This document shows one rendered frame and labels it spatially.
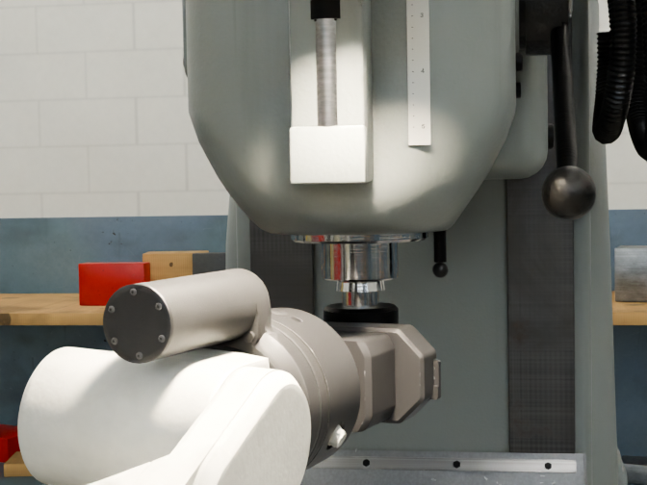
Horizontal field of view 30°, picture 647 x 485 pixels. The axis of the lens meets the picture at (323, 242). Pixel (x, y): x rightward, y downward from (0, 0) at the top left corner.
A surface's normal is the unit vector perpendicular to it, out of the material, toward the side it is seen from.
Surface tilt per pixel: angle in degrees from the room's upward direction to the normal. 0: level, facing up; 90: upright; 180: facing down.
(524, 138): 90
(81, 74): 90
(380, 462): 63
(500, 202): 90
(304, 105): 90
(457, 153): 108
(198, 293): 51
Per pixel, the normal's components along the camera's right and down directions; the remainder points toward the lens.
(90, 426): -0.39, -0.14
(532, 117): 0.31, 0.04
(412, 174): 0.15, 0.29
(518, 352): -0.15, 0.05
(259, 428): 0.92, 0.06
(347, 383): 0.90, -0.19
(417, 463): -0.14, -0.40
